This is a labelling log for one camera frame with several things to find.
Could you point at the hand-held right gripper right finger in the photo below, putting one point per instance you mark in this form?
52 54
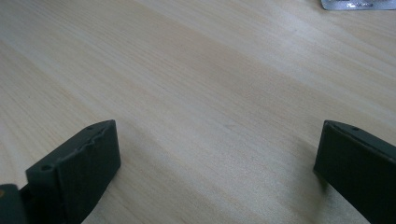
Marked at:
361 169

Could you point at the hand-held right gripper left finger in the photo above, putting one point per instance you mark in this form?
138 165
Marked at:
77 174

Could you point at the silver foil packet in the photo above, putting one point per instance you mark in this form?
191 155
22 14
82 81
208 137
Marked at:
358 4

